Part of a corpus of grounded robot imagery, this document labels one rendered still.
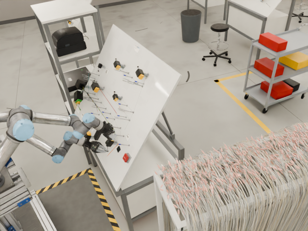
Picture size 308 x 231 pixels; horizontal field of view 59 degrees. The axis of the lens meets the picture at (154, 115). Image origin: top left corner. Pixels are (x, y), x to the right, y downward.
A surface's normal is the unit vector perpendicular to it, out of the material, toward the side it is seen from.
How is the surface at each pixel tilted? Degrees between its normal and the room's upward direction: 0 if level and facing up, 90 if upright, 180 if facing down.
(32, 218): 0
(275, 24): 90
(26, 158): 0
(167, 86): 55
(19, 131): 85
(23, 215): 0
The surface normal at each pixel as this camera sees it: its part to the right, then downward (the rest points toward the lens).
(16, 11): 0.33, 0.58
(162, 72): -0.75, -0.17
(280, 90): -0.07, -0.78
